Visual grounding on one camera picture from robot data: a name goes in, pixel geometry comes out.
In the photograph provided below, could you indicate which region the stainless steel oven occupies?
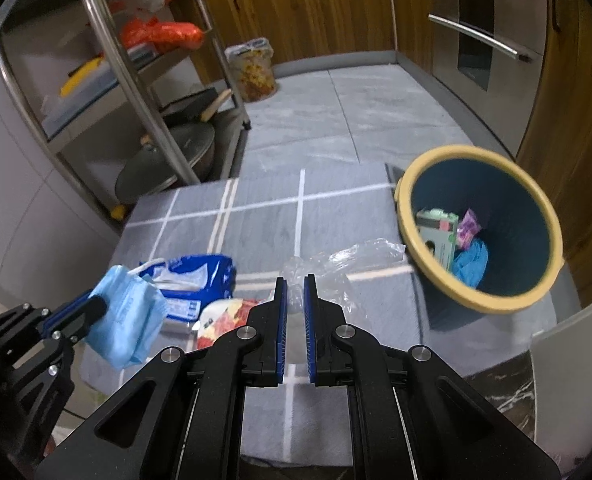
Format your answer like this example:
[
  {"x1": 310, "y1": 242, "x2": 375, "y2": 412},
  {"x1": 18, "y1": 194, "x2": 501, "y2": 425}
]
[{"x1": 421, "y1": 0, "x2": 547, "y2": 156}]

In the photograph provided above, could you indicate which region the stainless steel rack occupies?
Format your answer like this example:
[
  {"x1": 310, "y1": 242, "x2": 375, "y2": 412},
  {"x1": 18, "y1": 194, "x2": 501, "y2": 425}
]
[{"x1": 0, "y1": 0, "x2": 252, "y2": 233}]

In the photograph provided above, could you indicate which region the flower print plastic bag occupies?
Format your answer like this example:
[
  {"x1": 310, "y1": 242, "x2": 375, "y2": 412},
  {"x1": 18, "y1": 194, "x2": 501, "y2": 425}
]
[{"x1": 224, "y1": 37, "x2": 277, "y2": 103}]

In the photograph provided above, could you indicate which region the light blue storage tray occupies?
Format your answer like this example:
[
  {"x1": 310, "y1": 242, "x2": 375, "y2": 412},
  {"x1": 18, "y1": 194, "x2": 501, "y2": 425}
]
[{"x1": 43, "y1": 67, "x2": 127, "y2": 133}]

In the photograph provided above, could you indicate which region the blue face mask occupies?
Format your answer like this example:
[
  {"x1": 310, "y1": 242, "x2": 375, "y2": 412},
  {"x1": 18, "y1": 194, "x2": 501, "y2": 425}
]
[{"x1": 85, "y1": 265, "x2": 168, "y2": 372}]

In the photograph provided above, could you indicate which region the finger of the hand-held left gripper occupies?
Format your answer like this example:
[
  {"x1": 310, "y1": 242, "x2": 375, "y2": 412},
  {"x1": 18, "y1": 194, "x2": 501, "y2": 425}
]
[
  {"x1": 0, "y1": 294, "x2": 102, "y2": 361},
  {"x1": 6, "y1": 300, "x2": 111, "y2": 461}
]

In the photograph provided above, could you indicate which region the wok with glass lid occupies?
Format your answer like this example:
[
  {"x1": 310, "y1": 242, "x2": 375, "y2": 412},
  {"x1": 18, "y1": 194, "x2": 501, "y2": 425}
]
[{"x1": 115, "y1": 122, "x2": 217, "y2": 200}]

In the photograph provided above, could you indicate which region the white cabinet panel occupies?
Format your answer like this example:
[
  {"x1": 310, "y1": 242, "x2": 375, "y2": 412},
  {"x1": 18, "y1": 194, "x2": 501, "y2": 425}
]
[{"x1": 528, "y1": 305, "x2": 592, "y2": 461}]

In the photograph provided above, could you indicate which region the wooden base cabinet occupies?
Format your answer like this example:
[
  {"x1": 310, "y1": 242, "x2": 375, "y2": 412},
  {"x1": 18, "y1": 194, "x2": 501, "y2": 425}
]
[{"x1": 196, "y1": 0, "x2": 437, "y2": 76}]

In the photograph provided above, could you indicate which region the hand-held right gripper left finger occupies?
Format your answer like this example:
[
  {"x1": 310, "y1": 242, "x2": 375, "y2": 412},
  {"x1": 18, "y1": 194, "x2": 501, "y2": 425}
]
[{"x1": 35, "y1": 276, "x2": 289, "y2": 480}]

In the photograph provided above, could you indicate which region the blue bin with yellow rim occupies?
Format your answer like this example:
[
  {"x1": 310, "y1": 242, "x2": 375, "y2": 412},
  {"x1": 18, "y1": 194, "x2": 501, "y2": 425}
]
[{"x1": 394, "y1": 145, "x2": 564, "y2": 333}]

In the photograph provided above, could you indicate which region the red and white snack packet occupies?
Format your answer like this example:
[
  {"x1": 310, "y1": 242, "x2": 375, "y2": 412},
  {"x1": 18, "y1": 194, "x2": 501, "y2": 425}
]
[{"x1": 196, "y1": 297, "x2": 267, "y2": 351}]

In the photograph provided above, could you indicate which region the blue crumpled cloth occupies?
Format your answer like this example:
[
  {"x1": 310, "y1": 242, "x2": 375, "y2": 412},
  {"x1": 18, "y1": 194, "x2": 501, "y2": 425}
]
[{"x1": 451, "y1": 237, "x2": 489, "y2": 291}]

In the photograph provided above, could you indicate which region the grey checked mat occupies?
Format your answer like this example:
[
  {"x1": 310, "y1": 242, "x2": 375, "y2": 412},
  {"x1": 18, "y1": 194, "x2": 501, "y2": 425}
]
[{"x1": 78, "y1": 162, "x2": 532, "y2": 466}]

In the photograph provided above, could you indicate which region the tall wooden cabinet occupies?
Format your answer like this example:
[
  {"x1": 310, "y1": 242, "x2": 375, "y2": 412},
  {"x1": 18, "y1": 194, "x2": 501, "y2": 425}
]
[{"x1": 516, "y1": 0, "x2": 592, "y2": 306}]

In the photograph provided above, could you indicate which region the green and white box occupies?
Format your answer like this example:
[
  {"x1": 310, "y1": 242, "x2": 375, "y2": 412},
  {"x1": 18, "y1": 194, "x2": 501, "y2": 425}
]
[{"x1": 416, "y1": 209, "x2": 461, "y2": 272}]

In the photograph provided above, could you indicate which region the pink snack wrapper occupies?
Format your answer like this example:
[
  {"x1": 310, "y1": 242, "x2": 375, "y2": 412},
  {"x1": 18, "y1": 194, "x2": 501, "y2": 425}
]
[{"x1": 456, "y1": 209, "x2": 481, "y2": 251}]

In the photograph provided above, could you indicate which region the blue wet wipes packet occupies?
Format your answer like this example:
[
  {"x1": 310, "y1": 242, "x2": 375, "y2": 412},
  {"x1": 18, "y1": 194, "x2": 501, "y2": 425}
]
[{"x1": 138, "y1": 254, "x2": 238, "y2": 333}]

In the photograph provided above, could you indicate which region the yellow plastic tool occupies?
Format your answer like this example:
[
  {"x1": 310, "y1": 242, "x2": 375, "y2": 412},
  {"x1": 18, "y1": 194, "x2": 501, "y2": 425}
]
[{"x1": 60, "y1": 57, "x2": 108, "y2": 97}]

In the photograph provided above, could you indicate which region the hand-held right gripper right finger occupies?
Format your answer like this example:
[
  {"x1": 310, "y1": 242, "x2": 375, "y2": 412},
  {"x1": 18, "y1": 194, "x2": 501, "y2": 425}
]
[{"x1": 303, "y1": 274, "x2": 562, "y2": 480}]

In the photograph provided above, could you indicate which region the clear plastic bag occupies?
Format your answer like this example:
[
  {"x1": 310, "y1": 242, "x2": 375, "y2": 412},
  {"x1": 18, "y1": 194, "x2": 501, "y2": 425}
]
[{"x1": 278, "y1": 239, "x2": 408, "y2": 321}]

